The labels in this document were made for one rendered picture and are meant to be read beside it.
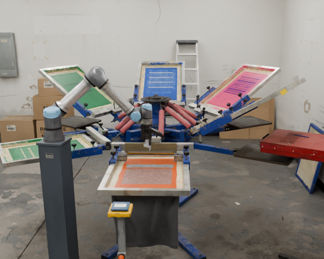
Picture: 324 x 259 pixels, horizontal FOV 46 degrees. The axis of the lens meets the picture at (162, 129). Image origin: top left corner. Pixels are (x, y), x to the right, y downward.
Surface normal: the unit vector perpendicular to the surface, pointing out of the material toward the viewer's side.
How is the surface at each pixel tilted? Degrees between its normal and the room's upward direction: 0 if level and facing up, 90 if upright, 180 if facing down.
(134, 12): 90
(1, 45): 90
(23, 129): 89
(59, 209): 90
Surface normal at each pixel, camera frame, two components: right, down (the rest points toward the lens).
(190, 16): -0.04, 0.25
